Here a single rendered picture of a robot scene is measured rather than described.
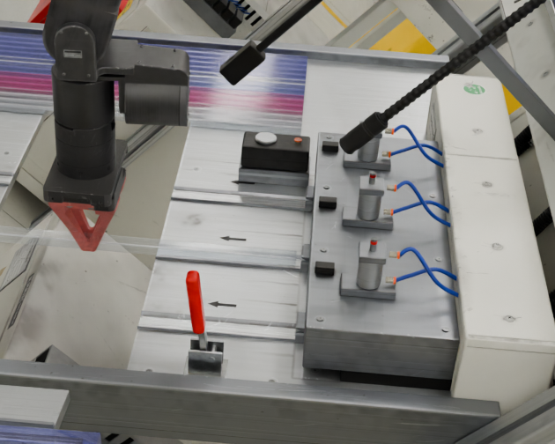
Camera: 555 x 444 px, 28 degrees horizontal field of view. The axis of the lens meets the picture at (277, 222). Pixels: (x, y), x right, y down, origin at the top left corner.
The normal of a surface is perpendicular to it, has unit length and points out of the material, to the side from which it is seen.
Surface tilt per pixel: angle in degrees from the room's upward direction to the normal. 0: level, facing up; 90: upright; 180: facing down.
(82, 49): 90
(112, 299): 0
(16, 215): 0
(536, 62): 90
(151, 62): 38
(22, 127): 43
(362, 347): 90
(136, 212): 90
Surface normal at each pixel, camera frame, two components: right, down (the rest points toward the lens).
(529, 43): -0.69, -0.62
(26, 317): 0.72, -0.54
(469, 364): -0.07, 0.57
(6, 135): 0.06, -0.82
